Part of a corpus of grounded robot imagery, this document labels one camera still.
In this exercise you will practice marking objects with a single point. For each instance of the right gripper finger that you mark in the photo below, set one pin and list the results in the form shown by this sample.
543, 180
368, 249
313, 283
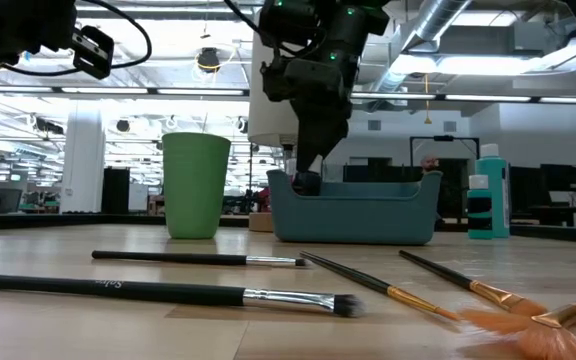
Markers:
318, 135

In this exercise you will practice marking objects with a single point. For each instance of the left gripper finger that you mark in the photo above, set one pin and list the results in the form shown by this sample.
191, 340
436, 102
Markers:
48, 25

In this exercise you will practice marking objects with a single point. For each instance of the small paint bottle black label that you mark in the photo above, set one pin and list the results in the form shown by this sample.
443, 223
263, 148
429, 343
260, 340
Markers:
307, 185

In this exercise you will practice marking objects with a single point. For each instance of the thin pointed brush gold ferrule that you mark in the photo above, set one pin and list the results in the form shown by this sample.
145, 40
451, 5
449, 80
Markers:
368, 282

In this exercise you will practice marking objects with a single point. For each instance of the large teal paint bottle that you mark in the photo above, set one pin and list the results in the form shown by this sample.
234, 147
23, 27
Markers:
495, 200

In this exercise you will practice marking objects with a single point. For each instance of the orange brush gold ferrule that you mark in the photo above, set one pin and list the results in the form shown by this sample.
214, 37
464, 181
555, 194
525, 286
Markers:
448, 275

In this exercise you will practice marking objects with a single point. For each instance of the black brush silver ferrule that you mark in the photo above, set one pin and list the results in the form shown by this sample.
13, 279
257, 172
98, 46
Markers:
168, 257

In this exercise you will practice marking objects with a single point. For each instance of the black brush with white print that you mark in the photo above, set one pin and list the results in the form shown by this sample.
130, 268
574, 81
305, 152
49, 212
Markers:
118, 290

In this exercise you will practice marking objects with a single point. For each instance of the orange fan brush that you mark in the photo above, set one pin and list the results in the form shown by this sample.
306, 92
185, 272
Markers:
558, 317

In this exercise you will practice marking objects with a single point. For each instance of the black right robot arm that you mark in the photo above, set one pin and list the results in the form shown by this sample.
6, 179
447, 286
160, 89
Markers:
318, 25

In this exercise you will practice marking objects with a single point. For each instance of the long ceiling light bar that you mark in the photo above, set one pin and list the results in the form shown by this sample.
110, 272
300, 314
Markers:
118, 90
468, 98

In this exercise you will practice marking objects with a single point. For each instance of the teal plastic bin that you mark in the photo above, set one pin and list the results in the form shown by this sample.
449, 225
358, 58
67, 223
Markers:
358, 220

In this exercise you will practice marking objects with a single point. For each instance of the white round pillar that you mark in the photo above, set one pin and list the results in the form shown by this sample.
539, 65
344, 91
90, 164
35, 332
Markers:
83, 165

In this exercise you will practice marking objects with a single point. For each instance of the person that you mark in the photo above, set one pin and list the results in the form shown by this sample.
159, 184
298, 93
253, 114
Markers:
429, 164

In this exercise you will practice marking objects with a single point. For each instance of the green plastic cup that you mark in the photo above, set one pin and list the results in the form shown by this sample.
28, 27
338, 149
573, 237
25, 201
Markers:
195, 190

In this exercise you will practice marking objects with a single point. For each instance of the black cabinet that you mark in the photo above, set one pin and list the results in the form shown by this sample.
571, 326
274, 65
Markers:
115, 192

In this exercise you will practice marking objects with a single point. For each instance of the dark desk monitor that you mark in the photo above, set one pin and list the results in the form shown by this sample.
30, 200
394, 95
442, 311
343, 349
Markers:
560, 177

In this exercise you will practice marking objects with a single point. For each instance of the black ceiling camera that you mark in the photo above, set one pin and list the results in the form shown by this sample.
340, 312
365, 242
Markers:
209, 59

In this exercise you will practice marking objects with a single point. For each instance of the black metal frame stand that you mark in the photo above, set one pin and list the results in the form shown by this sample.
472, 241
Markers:
443, 138

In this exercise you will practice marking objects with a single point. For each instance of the silver ventilation duct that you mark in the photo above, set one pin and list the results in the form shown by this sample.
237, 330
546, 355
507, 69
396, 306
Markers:
438, 20

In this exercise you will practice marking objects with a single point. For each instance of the black aluminium table frame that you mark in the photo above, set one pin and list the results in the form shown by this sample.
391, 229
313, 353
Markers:
118, 220

